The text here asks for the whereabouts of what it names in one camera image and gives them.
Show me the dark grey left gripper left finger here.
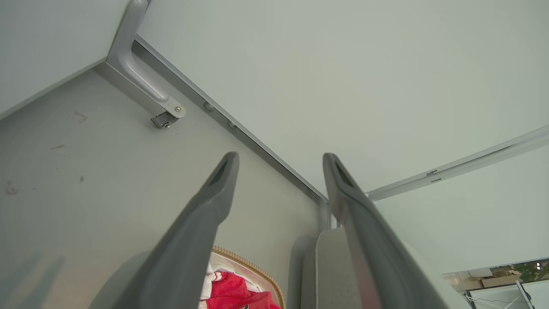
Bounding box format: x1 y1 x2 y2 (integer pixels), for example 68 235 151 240
114 151 240 309

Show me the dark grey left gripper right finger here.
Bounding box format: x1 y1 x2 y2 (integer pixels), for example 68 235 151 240
323 152 446 309

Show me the red and white cloth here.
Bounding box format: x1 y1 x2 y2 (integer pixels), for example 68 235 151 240
199 263 281 309

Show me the white basket with woven rim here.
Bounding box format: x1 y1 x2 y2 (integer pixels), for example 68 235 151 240
199 246 286 309

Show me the small metal caster wheel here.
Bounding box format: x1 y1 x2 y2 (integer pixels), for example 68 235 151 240
150 111 179 129

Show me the green plant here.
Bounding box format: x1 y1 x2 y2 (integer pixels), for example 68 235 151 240
513 260 549 282

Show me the grey metal partition support leg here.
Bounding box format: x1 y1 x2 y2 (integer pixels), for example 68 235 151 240
106 0 187 120

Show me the grey metal partition post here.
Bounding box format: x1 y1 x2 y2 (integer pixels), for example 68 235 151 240
318 198 341 230

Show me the grey partition base rail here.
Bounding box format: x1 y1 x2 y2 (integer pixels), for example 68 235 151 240
131 36 331 204

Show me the grey partition panel edge rail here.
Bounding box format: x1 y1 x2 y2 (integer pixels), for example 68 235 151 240
367 124 549 202

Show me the white desk with cables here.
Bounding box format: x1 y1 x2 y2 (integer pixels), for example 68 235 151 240
464 280 549 309

